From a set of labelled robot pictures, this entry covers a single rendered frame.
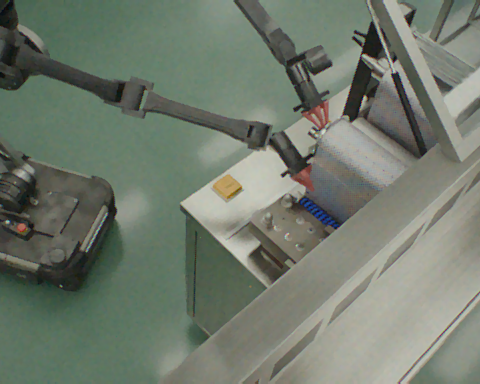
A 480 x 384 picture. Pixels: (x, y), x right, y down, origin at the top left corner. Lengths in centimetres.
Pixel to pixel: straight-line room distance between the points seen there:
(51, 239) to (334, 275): 189
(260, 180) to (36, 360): 129
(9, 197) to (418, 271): 185
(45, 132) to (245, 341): 265
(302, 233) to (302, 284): 81
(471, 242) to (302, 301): 54
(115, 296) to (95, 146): 92
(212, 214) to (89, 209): 97
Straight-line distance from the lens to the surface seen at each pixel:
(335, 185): 170
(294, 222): 177
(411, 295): 125
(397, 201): 108
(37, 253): 268
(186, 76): 366
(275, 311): 92
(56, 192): 284
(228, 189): 194
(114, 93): 176
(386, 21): 113
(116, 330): 272
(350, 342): 117
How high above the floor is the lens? 248
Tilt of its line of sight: 54 degrees down
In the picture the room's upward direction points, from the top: 7 degrees clockwise
